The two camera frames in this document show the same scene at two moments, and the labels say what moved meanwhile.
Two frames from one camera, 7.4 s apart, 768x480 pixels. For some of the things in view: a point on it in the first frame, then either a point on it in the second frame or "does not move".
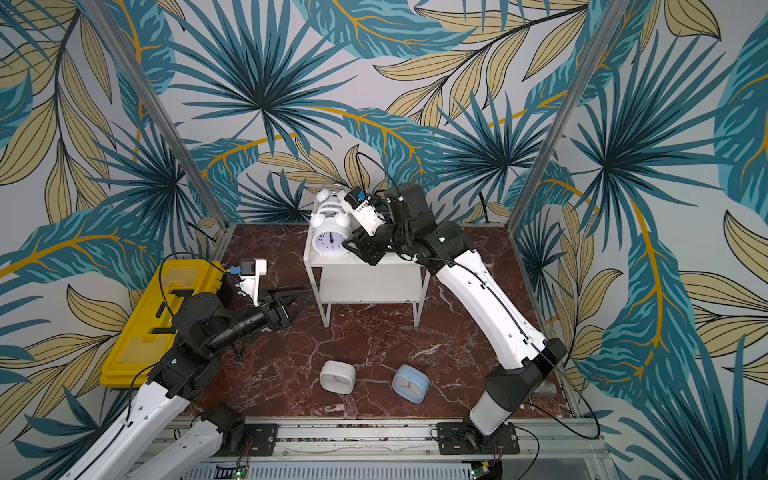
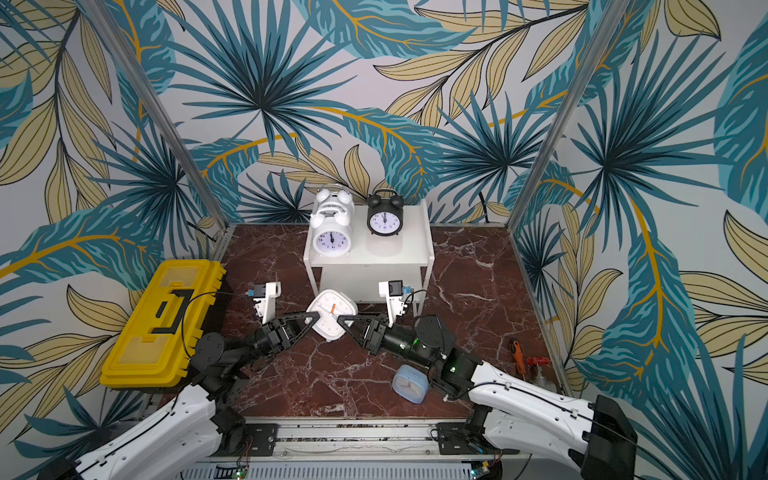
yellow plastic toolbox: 139,344 does not move
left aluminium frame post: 112,29 does not move
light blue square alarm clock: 411,383 does not move
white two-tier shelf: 354,279 does not move
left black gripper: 281,317 to 278,336
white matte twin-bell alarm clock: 329,233 does not move
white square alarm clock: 338,377 to 331,304
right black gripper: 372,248 to 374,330
